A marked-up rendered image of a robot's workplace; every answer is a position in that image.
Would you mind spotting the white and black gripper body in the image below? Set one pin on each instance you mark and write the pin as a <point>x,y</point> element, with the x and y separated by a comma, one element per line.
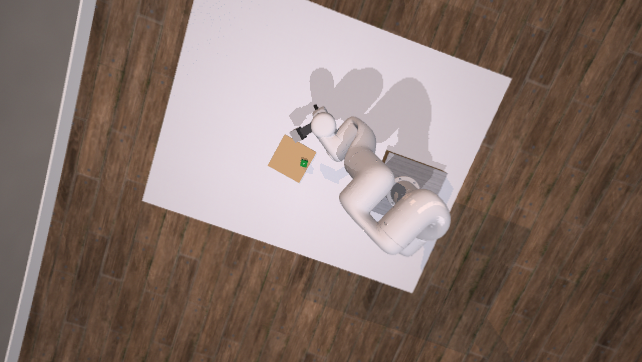
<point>321,109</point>

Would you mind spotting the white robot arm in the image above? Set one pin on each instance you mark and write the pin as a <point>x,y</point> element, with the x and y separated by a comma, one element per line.
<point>420,211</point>

